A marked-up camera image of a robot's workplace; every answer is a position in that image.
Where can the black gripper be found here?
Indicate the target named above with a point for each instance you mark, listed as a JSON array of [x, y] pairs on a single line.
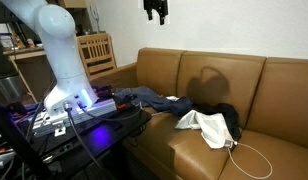
[[155, 4]]

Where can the white cloth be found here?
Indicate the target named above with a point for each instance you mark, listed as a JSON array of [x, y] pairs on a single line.
[[210, 130]]

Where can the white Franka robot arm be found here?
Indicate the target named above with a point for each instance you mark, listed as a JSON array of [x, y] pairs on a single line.
[[57, 40]]

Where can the brown leather couch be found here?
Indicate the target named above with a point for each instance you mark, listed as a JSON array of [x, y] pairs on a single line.
[[220, 76]]

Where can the wooden slatted chair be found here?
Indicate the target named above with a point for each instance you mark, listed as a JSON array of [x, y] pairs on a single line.
[[95, 50]]

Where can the dark blue jeans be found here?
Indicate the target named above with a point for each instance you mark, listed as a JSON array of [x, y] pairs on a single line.
[[150, 98]]

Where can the black garment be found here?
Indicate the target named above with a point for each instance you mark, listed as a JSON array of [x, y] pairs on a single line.
[[232, 116]]

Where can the black robot table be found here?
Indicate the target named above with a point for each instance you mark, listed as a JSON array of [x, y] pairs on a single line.
[[104, 133]]

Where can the wooden counter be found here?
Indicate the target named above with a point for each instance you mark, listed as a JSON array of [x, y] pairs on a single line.
[[24, 53]]

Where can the stainless steel trash can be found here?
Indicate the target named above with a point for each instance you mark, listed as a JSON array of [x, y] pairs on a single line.
[[9, 88]]

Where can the black tripod leg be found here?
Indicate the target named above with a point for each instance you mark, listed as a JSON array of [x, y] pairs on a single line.
[[12, 136]]

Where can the wooden wall cabinet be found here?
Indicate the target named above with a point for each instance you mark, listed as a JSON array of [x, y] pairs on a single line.
[[72, 3]]

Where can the aluminium base plate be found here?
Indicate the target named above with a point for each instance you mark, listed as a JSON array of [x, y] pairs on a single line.
[[100, 108]]

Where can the white angle bracket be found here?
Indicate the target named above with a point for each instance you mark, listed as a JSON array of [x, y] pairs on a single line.
[[59, 128]]

